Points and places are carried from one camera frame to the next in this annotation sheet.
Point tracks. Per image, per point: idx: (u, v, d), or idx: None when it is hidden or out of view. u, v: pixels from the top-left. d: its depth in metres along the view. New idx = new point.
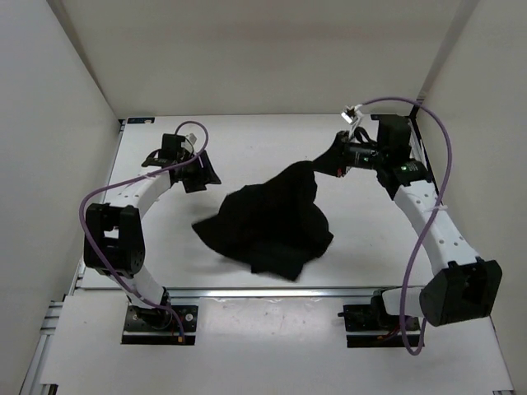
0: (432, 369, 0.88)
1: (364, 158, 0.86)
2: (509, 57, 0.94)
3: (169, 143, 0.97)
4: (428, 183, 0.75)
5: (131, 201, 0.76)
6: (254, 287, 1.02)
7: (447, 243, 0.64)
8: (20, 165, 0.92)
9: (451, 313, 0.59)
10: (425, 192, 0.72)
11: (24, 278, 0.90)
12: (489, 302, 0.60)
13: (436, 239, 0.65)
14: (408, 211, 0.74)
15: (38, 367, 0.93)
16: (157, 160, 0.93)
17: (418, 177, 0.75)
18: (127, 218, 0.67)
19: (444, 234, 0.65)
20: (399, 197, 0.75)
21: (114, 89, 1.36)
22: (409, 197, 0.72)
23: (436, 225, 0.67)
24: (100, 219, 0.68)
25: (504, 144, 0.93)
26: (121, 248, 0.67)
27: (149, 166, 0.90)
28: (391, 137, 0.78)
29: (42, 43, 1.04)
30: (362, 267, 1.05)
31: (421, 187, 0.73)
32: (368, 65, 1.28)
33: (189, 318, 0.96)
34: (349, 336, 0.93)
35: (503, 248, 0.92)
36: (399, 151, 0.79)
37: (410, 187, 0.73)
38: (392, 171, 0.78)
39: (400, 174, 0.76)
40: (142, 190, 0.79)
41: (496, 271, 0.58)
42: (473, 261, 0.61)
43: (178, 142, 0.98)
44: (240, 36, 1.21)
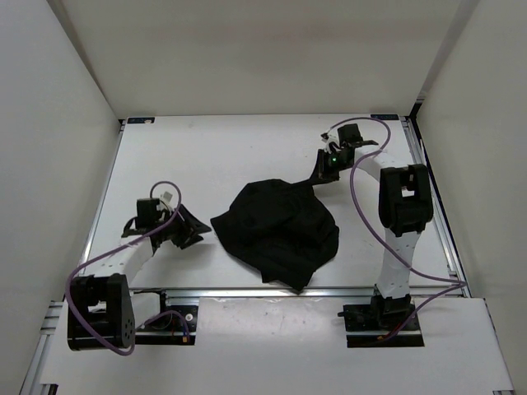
0: (431, 369, 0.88)
1: (333, 159, 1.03)
2: (510, 57, 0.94)
3: (141, 210, 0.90)
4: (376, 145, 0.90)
5: (117, 270, 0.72)
6: (254, 287, 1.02)
7: (387, 164, 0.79)
8: (19, 165, 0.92)
9: (398, 209, 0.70)
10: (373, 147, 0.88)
11: (24, 279, 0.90)
12: (429, 198, 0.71)
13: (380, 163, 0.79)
14: (362, 168, 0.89)
15: (38, 366, 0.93)
16: (137, 230, 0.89)
17: (368, 141, 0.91)
18: (114, 290, 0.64)
19: (385, 159, 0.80)
20: (356, 159, 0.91)
21: (114, 89, 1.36)
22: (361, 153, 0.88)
23: (380, 155, 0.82)
24: (85, 293, 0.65)
25: (505, 145, 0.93)
26: (111, 322, 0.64)
27: (129, 236, 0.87)
28: (347, 132, 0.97)
29: (42, 43, 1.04)
30: (363, 267, 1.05)
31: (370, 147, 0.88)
32: (368, 65, 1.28)
33: (189, 318, 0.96)
34: (349, 337, 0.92)
35: (504, 248, 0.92)
36: (354, 137, 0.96)
37: (361, 147, 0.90)
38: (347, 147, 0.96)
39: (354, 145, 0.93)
40: (127, 258, 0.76)
41: (425, 168, 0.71)
42: (405, 167, 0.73)
43: (154, 206, 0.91)
44: (240, 36, 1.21)
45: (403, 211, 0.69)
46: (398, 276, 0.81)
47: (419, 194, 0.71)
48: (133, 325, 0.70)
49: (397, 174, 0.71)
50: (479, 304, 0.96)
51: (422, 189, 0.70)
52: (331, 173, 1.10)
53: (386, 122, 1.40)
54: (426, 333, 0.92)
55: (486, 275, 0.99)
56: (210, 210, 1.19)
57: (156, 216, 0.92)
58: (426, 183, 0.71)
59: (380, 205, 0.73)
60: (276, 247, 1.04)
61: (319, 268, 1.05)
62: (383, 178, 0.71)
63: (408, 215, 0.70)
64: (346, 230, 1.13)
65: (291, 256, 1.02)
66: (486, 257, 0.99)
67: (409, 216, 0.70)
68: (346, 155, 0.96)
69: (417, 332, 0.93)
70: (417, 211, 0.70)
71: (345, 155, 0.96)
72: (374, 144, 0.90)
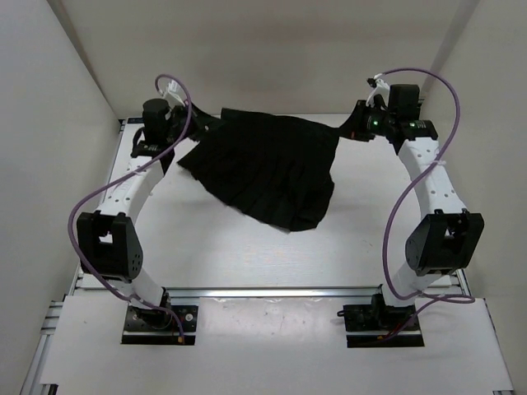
0: (431, 369, 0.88)
1: (375, 121, 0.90)
2: (510, 56, 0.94)
3: (150, 123, 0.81)
4: (433, 140, 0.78)
5: (122, 206, 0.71)
6: (254, 287, 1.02)
7: (438, 196, 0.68)
8: (20, 166, 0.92)
9: (432, 254, 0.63)
10: (426, 148, 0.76)
11: (24, 278, 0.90)
12: (468, 253, 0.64)
13: (429, 189, 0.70)
14: (409, 167, 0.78)
15: (38, 366, 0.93)
16: (147, 150, 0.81)
17: (425, 134, 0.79)
18: (118, 229, 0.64)
19: (436, 186, 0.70)
20: (403, 153, 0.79)
21: (115, 89, 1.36)
22: (411, 151, 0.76)
23: (432, 177, 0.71)
24: (90, 223, 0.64)
25: (505, 145, 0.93)
26: (115, 255, 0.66)
27: (139, 158, 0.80)
28: (402, 97, 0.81)
29: (42, 44, 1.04)
30: (364, 267, 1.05)
31: (424, 144, 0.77)
32: (368, 66, 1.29)
33: (189, 318, 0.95)
34: (350, 337, 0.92)
35: (504, 248, 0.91)
36: (409, 110, 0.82)
37: (414, 141, 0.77)
38: (400, 126, 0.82)
39: (407, 130, 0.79)
40: (132, 192, 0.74)
41: (479, 220, 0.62)
42: (457, 211, 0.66)
43: (161, 118, 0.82)
44: (241, 35, 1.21)
45: (436, 255, 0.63)
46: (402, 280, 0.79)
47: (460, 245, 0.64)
48: (140, 263, 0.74)
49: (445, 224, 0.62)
50: (480, 304, 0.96)
51: (466, 239, 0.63)
52: (364, 133, 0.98)
53: None
54: (426, 334, 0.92)
55: (486, 276, 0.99)
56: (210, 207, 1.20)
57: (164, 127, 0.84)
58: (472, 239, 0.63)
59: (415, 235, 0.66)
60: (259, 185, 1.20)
61: (320, 271, 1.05)
62: (427, 221, 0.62)
63: (442, 262, 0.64)
64: (346, 230, 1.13)
65: (271, 195, 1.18)
66: (486, 257, 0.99)
67: (441, 262, 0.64)
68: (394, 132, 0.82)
69: (417, 332, 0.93)
70: (451, 261, 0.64)
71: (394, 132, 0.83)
72: (431, 137, 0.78)
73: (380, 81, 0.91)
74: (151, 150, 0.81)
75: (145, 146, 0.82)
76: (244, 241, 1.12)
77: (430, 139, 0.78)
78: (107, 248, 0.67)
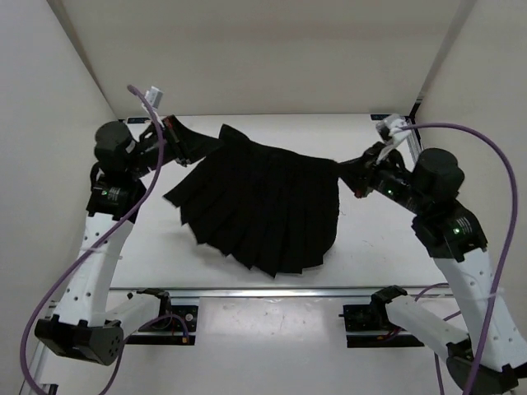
0: (430, 368, 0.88)
1: (388, 190, 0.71)
2: (509, 56, 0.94)
3: (105, 160, 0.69)
4: (483, 250, 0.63)
5: (84, 305, 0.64)
6: (254, 287, 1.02)
7: (500, 339, 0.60)
8: (20, 165, 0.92)
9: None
10: (480, 270, 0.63)
11: (23, 280, 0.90)
12: None
13: (491, 335, 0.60)
14: (452, 281, 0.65)
15: (40, 361, 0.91)
16: (107, 196, 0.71)
17: (472, 242, 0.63)
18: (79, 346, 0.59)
19: (496, 328, 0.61)
20: (445, 267, 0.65)
21: (115, 89, 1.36)
22: (465, 279, 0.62)
23: (494, 313, 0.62)
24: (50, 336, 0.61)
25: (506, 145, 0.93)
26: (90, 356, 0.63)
27: (97, 214, 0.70)
28: (436, 184, 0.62)
29: (41, 43, 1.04)
30: (363, 267, 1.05)
31: (476, 262, 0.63)
32: (368, 66, 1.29)
33: (189, 318, 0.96)
34: (349, 336, 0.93)
35: (503, 248, 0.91)
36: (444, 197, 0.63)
37: (464, 261, 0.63)
38: (433, 225, 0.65)
39: (450, 236, 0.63)
40: (93, 284, 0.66)
41: None
42: (523, 359, 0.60)
43: (118, 155, 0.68)
44: (240, 35, 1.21)
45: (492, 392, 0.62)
46: (417, 308, 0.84)
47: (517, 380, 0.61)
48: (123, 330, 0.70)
49: (514, 385, 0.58)
50: None
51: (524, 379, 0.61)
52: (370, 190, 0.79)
53: None
54: None
55: None
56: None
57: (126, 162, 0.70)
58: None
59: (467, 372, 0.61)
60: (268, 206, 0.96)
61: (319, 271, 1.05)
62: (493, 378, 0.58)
63: None
64: (345, 230, 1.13)
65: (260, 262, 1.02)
66: None
67: None
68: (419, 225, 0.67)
69: None
70: None
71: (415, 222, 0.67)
72: (479, 248, 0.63)
73: (394, 133, 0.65)
74: (111, 199, 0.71)
75: (104, 194, 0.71)
76: None
77: (479, 249, 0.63)
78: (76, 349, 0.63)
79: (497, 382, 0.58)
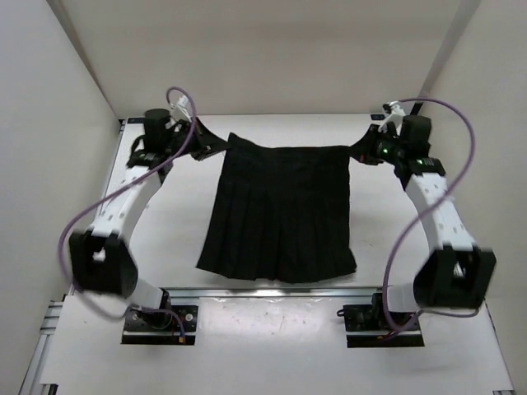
0: (431, 368, 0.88)
1: (384, 150, 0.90)
2: (510, 56, 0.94)
3: (148, 130, 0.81)
4: (441, 177, 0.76)
5: (116, 224, 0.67)
6: (254, 287, 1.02)
7: (446, 228, 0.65)
8: (20, 165, 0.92)
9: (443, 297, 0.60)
10: (435, 184, 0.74)
11: (22, 279, 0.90)
12: (479, 296, 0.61)
13: (436, 223, 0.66)
14: (417, 202, 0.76)
15: (38, 365, 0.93)
16: (145, 157, 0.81)
17: (434, 172, 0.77)
18: (111, 248, 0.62)
19: (445, 220, 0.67)
20: (412, 189, 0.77)
21: (115, 89, 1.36)
22: (419, 188, 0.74)
23: (440, 211, 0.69)
24: (81, 244, 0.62)
25: (506, 146, 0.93)
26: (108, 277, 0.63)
27: (135, 167, 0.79)
28: (412, 131, 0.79)
29: (41, 43, 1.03)
30: (364, 267, 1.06)
31: (432, 180, 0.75)
32: (369, 66, 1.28)
33: (189, 318, 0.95)
34: (349, 337, 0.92)
35: (505, 248, 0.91)
36: (421, 147, 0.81)
37: (422, 177, 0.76)
38: (409, 164, 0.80)
39: (415, 165, 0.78)
40: (127, 207, 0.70)
41: (492, 258, 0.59)
42: (467, 247, 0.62)
43: (161, 125, 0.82)
44: (241, 35, 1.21)
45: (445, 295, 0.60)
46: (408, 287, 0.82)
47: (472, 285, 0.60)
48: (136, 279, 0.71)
49: (453, 261, 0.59)
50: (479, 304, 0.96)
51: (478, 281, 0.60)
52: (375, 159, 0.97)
53: None
54: (426, 333, 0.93)
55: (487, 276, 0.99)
56: (203, 212, 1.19)
57: (163, 132, 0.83)
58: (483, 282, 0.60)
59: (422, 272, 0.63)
60: (259, 211, 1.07)
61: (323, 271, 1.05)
62: (437, 259, 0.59)
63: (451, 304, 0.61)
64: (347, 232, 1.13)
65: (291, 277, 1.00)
66: None
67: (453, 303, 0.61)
68: (400, 168, 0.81)
69: (416, 332, 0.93)
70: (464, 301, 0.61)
71: (401, 168, 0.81)
72: (438, 174, 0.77)
73: (394, 108, 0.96)
74: (148, 159, 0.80)
75: (142, 155, 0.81)
76: None
77: (437, 175, 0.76)
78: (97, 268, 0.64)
79: (446, 254, 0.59)
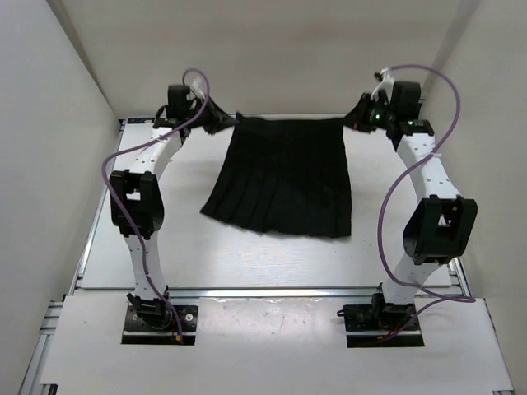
0: (431, 368, 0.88)
1: (376, 115, 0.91)
2: (510, 58, 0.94)
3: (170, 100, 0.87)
4: (431, 136, 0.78)
5: (148, 167, 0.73)
6: (254, 287, 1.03)
7: (433, 182, 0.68)
8: (20, 166, 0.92)
9: (427, 243, 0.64)
10: (424, 143, 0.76)
11: (23, 278, 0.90)
12: (463, 240, 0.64)
13: (424, 178, 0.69)
14: (408, 160, 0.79)
15: (38, 365, 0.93)
16: (168, 122, 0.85)
17: (422, 130, 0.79)
18: (146, 185, 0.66)
19: (431, 174, 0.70)
20: (403, 150, 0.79)
21: (115, 89, 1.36)
22: (408, 146, 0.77)
23: (428, 165, 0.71)
24: (123, 185, 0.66)
25: (506, 146, 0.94)
26: (143, 211, 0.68)
27: (161, 128, 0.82)
28: (403, 96, 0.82)
29: (41, 42, 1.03)
30: (364, 267, 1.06)
31: (421, 139, 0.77)
32: (369, 67, 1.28)
33: (189, 318, 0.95)
34: (349, 337, 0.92)
35: (505, 248, 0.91)
36: (410, 109, 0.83)
37: (412, 137, 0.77)
38: (398, 125, 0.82)
39: (403, 125, 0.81)
40: (157, 155, 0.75)
41: (473, 205, 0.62)
42: (451, 197, 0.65)
43: (183, 95, 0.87)
44: (242, 36, 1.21)
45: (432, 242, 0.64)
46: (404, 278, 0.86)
47: (455, 230, 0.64)
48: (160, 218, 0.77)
49: (438, 209, 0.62)
50: (480, 304, 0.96)
51: (461, 226, 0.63)
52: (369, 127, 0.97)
53: None
54: (426, 334, 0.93)
55: (486, 276, 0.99)
56: (202, 210, 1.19)
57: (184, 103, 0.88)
58: (468, 222, 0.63)
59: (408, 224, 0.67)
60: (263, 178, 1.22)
61: (322, 272, 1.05)
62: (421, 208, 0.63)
63: (436, 249, 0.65)
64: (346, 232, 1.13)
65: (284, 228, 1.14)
66: (486, 258, 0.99)
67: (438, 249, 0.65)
68: (392, 130, 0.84)
69: (416, 332, 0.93)
70: (448, 247, 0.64)
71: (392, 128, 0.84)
72: (427, 132, 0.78)
73: (384, 76, 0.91)
74: (172, 122, 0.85)
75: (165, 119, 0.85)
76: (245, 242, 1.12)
77: (426, 134, 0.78)
78: (132, 205, 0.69)
79: (431, 203, 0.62)
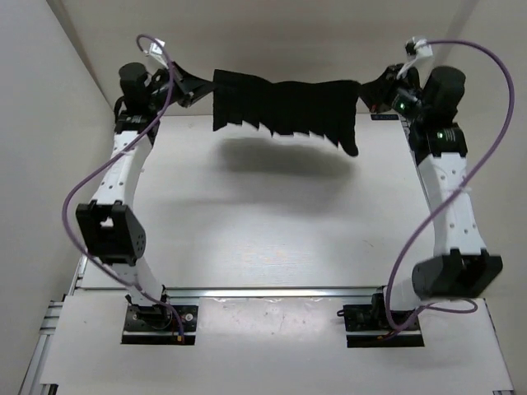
0: (431, 368, 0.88)
1: (401, 104, 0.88)
2: (510, 58, 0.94)
3: (130, 93, 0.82)
4: (462, 158, 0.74)
5: (118, 192, 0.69)
6: (254, 287, 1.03)
7: (457, 229, 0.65)
8: (20, 166, 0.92)
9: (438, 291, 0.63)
10: (453, 169, 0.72)
11: (23, 278, 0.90)
12: (479, 290, 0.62)
13: (447, 221, 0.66)
14: (430, 183, 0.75)
15: (39, 366, 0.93)
16: (132, 121, 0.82)
17: (454, 150, 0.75)
18: (118, 216, 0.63)
19: (457, 218, 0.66)
20: (427, 168, 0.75)
21: (115, 89, 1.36)
22: (436, 171, 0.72)
23: (454, 207, 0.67)
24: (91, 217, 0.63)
25: (506, 146, 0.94)
26: (121, 242, 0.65)
27: (124, 132, 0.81)
28: (439, 99, 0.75)
29: (41, 43, 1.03)
30: (364, 267, 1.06)
31: (449, 162, 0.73)
32: (368, 66, 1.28)
33: (189, 318, 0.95)
34: (350, 337, 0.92)
35: (504, 248, 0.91)
36: (440, 118, 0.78)
37: (440, 158, 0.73)
38: (429, 138, 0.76)
39: (434, 141, 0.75)
40: (125, 177, 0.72)
41: (499, 262, 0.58)
42: (474, 252, 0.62)
43: (140, 85, 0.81)
44: (242, 36, 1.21)
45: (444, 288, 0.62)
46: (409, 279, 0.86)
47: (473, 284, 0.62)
48: (144, 242, 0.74)
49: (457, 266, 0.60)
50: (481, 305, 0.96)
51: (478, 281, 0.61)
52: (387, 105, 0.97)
53: (385, 123, 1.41)
54: (426, 334, 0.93)
55: None
56: (203, 208, 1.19)
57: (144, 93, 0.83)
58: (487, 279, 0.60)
59: (428, 262, 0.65)
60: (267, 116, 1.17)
61: (321, 271, 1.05)
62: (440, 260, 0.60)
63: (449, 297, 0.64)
64: (347, 231, 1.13)
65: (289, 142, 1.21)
66: None
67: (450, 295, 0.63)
68: (417, 137, 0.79)
69: (417, 332, 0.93)
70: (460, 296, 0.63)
71: (417, 136, 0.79)
72: (459, 153, 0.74)
73: (421, 51, 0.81)
74: (135, 121, 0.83)
75: (128, 118, 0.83)
76: (245, 240, 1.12)
77: (458, 156, 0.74)
78: (109, 235, 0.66)
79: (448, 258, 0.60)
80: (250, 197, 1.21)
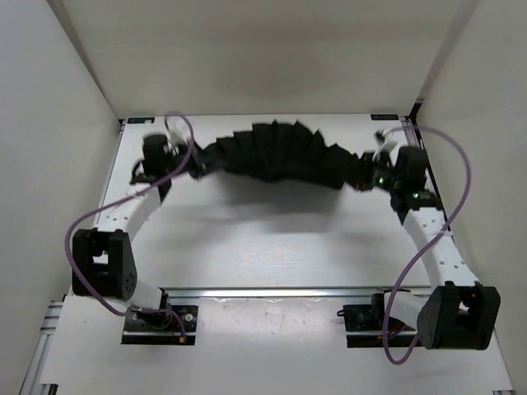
0: (430, 367, 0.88)
1: (380, 178, 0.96)
2: (510, 57, 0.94)
3: (150, 153, 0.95)
4: (438, 209, 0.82)
5: (118, 224, 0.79)
6: (254, 287, 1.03)
7: (447, 266, 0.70)
8: (20, 166, 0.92)
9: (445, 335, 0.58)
10: (432, 218, 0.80)
11: (23, 278, 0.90)
12: (486, 332, 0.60)
13: (438, 261, 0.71)
14: (415, 237, 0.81)
15: (39, 365, 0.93)
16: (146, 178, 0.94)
17: (430, 204, 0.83)
18: (114, 244, 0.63)
19: (445, 257, 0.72)
20: (408, 222, 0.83)
21: (114, 89, 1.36)
22: (417, 223, 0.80)
23: (440, 247, 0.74)
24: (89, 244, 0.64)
25: (505, 146, 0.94)
26: (112, 276, 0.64)
27: (137, 184, 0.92)
28: (408, 164, 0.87)
29: (41, 43, 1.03)
30: (364, 267, 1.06)
31: (429, 214, 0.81)
32: (368, 66, 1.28)
33: (189, 318, 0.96)
34: (349, 337, 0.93)
35: (504, 248, 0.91)
36: (416, 178, 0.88)
37: (418, 211, 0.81)
38: (404, 198, 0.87)
39: (411, 200, 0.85)
40: (130, 212, 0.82)
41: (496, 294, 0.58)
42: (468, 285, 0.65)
43: (160, 149, 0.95)
44: (241, 36, 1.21)
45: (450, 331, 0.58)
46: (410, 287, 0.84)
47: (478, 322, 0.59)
48: (135, 281, 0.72)
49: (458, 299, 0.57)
50: None
51: (483, 317, 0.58)
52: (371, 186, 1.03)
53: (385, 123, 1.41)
54: None
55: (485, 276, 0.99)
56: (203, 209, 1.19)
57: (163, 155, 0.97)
58: (489, 313, 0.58)
59: (425, 309, 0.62)
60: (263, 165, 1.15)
61: (321, 271, 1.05)
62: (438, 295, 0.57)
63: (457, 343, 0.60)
64: (347, 231, 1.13)
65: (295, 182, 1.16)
66: (485, 257, 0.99)
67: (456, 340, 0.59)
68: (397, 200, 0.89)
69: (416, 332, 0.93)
70: (467, 341, 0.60)
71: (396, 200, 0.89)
72: (435, 206, 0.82)
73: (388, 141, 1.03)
74: (150, 179, 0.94)
75: (144, 176, 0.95)
76: (244, 240, 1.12)
77: (435, 209, 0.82)
78: (100, 267, 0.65)
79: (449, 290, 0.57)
80: (249, 198, 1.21)
